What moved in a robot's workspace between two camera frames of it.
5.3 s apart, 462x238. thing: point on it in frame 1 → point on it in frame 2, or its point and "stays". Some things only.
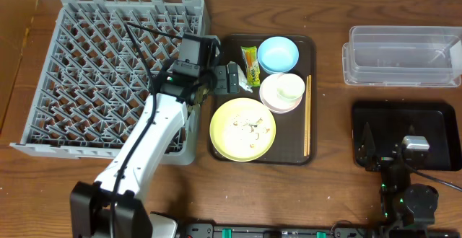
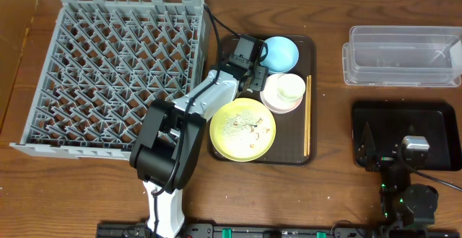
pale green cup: [290, 88] stays
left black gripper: [221, 79] → [258, 78]
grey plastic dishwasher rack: [100, 55] stays
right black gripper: [383, 159] stays
